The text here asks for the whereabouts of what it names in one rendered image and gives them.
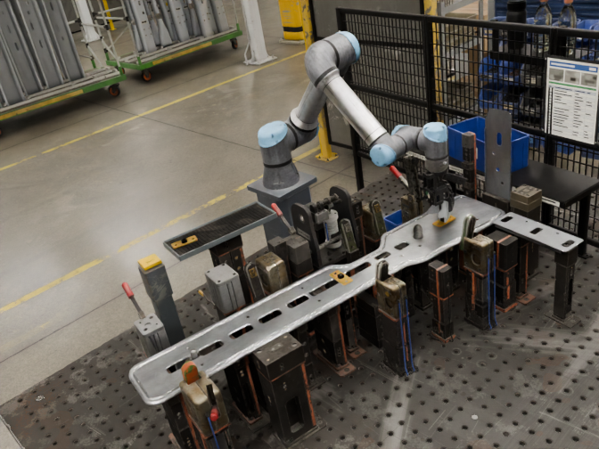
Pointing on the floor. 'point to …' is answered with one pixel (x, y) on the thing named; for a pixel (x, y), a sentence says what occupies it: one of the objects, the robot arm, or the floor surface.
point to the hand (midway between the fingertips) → (444, 216)
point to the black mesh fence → (463, 85)
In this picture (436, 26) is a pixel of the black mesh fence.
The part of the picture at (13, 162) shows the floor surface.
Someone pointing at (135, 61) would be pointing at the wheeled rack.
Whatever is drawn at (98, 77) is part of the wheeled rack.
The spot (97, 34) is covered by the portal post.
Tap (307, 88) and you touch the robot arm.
